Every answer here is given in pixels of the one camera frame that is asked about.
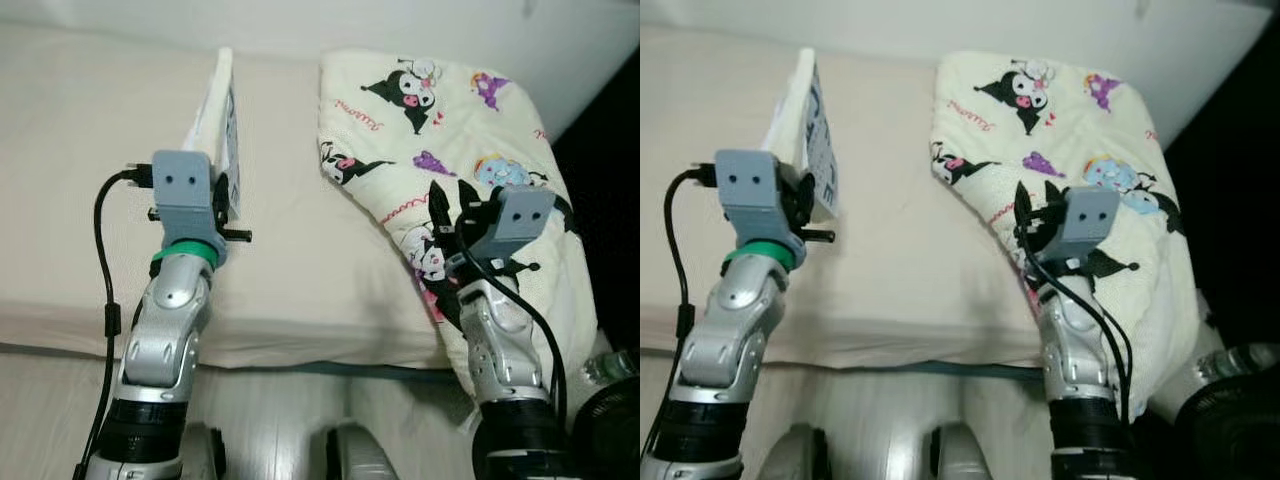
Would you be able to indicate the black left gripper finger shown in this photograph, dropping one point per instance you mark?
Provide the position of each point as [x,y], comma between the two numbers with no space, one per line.
[228,198]
[808,198]

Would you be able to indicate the white printed booklet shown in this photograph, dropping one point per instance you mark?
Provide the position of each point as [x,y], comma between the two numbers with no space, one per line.
[815,130]
[222,120]

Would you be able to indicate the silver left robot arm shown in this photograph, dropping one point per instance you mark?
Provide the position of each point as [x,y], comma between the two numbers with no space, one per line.
[165,340]
[735,340]

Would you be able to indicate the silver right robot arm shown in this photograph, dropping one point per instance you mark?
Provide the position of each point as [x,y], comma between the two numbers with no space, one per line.
[500,350]
[1075,350]

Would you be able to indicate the cream cartoon print quilt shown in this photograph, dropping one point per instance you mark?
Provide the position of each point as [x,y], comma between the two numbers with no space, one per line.
[380,130]
[1060,140]

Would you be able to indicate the cream bed mattress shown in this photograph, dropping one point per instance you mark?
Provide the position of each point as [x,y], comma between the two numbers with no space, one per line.
[700,100]
[80,100]

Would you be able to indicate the clear plastic bottle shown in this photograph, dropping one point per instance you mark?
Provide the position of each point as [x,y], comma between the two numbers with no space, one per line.
[612,365]
[1240,362]

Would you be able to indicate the grey left robot leg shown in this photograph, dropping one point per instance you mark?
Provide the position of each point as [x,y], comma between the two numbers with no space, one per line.
[205,455]
[805,455]

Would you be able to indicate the grey robot leg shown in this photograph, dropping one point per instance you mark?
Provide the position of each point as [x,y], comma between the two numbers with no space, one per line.
[960,458]
[360,458]
[205,455]
[805,455]

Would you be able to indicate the grey right robot leg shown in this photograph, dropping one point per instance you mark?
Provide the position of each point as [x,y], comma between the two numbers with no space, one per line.
[360,458]
[960,458]

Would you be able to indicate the black floor fan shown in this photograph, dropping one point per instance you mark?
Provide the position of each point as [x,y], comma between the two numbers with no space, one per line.
[1230,440]
[610,435]

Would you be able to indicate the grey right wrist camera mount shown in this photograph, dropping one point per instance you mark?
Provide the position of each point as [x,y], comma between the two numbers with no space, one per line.
[1092,220]
[520,225]

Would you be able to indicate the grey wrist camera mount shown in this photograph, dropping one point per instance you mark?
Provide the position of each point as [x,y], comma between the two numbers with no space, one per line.
[180,190]
[1092,220]
[520,225]
[745,190]

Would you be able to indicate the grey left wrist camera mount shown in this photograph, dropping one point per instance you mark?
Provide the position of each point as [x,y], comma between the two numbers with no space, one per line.
[180,190]
[745,190]

